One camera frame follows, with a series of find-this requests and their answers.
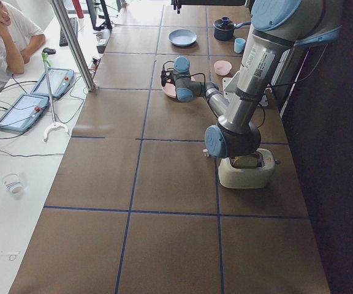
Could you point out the paper cup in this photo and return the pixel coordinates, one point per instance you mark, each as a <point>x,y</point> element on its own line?
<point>12,183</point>

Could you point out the white reacher grabber tool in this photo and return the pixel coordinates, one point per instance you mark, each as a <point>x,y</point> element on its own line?
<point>54,124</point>

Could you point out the rear blue teach pendant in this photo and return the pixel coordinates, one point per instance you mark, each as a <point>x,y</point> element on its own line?
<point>60,82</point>

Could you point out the dark blue saucepan with lid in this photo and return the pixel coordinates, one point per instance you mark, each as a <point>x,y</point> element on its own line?
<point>224,28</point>

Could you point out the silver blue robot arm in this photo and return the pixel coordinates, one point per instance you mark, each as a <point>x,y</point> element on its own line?
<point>277,27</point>

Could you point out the light blue cup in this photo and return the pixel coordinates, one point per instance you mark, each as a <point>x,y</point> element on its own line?
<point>239,45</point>

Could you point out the cream white toaster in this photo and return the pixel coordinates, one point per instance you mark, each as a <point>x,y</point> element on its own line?
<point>247,178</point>

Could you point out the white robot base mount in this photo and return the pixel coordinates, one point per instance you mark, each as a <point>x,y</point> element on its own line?
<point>230,86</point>

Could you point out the front blue teach pendant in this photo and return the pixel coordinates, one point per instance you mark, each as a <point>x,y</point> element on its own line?
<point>23,113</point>

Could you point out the light blue plate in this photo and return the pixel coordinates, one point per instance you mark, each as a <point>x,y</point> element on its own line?
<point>182,37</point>

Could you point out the pink bowl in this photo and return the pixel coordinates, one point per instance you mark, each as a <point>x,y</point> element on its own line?
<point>222,67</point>

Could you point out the black computer mouse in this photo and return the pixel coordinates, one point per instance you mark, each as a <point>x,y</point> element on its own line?
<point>49,51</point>

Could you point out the red cylinder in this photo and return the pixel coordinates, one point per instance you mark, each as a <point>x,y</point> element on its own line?
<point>78,8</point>

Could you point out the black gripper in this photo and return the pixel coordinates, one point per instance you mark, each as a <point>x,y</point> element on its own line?
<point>171,82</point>
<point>178,9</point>

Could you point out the pink plate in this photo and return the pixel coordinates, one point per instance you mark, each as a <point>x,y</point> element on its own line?
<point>169,90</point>

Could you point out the slice of toast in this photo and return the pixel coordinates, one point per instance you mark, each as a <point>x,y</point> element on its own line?
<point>250,161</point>

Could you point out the aluminium frame post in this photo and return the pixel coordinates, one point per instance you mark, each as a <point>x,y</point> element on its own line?
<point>63,19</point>

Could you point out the black monitor stand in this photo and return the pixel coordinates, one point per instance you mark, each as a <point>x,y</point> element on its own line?
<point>99,16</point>

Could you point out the blue teach pendant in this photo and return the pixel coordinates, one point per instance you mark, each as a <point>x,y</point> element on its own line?
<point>23,113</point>
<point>60,82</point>

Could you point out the person in white shirt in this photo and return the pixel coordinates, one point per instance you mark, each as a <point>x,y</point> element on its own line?
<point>20,38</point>

